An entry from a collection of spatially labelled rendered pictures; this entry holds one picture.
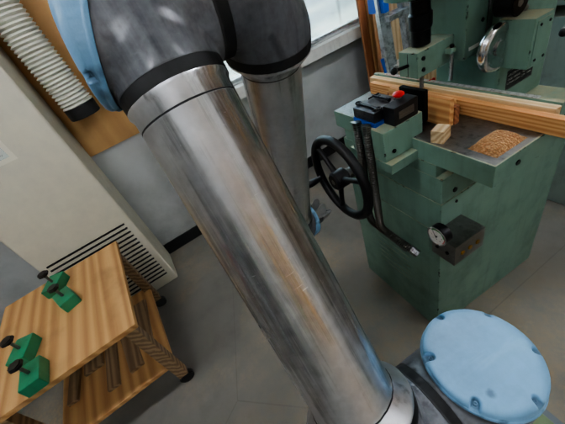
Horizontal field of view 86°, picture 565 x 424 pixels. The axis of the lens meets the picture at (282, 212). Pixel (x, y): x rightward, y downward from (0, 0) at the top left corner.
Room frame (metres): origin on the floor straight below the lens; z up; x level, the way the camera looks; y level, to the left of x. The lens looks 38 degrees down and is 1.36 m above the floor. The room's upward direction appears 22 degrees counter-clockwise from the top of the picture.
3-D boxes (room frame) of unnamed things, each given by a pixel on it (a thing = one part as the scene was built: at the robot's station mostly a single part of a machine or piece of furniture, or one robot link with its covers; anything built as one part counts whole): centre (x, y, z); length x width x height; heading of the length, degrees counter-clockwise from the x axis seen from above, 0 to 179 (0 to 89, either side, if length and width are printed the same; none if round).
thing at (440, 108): (0.77, -0.48, 0.94); 0.22 x 0.02 x 0.08; 14
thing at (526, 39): (0.73, -0.75, 1.02); 0.09 x 0.07 x 0.12; 14
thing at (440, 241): (0.54, -0.39, 0.65); 0.06 x 0.04 x 0.08; 14
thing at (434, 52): (0.84, -0.55, 1.03); 0.14 x 0.07 x 0.09; 104
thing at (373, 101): (0.74, -0.36, 0.99); 0.13 x 0.11 x 0.06; 14
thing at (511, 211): (0.87, -0.65, 0.36); 0.58 x 0.45 x 0.71; 104
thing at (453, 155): (0.76, -0.44, 0.87); 0.61 x 0.30 x 0.06; 14
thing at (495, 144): (0.53, -0.52, 0.91); 0.10 x 0.07 x 0.02; 104
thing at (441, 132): (0.63, -0.45, 0.92); 0.04 x 0.03 x 0.03; 121
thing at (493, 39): (0.75, -0.69, 1.02); 0.12 x 0.03 x 0.12; 104
